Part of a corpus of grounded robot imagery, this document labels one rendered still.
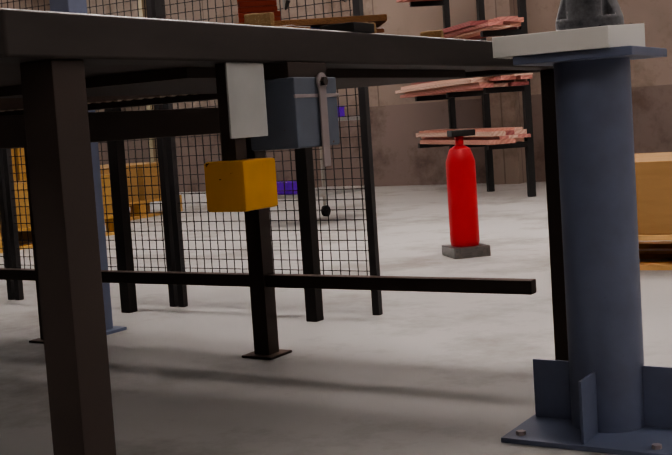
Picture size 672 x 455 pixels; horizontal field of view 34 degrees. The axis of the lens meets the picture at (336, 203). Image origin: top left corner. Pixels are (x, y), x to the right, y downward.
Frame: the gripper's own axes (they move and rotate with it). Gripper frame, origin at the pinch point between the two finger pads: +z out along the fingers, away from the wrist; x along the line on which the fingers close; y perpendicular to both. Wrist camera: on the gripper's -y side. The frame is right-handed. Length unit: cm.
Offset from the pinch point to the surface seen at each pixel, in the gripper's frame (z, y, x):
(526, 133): 35, 695, 193
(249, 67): 16, -56, -19
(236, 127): 26, -61, -19
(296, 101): 22, -47, -22
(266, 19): 5.5, -30.6, -7.2
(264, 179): 34, -58, -22
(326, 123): 26, -39, -23
